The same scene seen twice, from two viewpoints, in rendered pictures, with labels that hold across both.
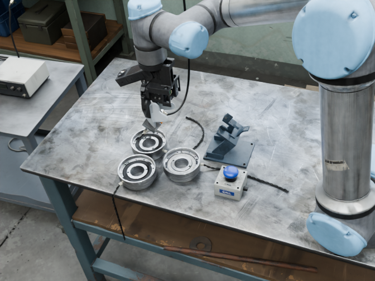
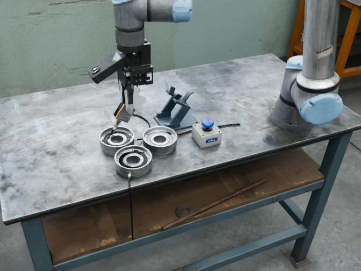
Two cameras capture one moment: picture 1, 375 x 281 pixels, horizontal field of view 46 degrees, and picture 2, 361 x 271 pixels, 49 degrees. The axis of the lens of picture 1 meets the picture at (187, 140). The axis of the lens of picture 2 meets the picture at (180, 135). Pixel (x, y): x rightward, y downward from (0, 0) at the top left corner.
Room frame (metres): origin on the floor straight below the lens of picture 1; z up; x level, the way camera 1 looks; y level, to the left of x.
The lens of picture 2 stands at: (0.18, 0.73, 1.56)
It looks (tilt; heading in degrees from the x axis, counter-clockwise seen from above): 37 degrees down; 309
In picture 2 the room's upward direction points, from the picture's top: 3 degrees clockwise
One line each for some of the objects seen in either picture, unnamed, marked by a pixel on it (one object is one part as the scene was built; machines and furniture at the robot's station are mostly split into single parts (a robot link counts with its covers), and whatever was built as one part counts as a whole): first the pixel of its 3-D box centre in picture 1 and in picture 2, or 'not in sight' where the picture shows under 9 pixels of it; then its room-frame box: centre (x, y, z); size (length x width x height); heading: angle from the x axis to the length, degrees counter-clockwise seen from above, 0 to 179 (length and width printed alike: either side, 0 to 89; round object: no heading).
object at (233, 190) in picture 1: (232, 183); (208, 133); (0.75, -0.11, 0.82); 0.08 x 0.07 x 0.05; 65
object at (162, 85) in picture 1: (158, 79); (133, 63); (0.90, 0.06, 1.07); 0.09 x 0.08 x 0.12; 66
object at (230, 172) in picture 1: (230, 176); (207, 127); (0.75, -0.10, 0.85); 0.04 x 0.04 x 0.05
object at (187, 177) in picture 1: (181, 165); (159, 141); (0.84, 0.02, 0.82); 0.10 x 0.10 x 0.04
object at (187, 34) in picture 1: (184, 32); (168, 4); (0.85, -0.02, 1.23); 0.11 x 0.11 x 0.08; 44
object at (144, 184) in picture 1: (137, 173); (133, 162); (0.82, 0.15, 0.82); 0.10 x 0.10 x 0.04
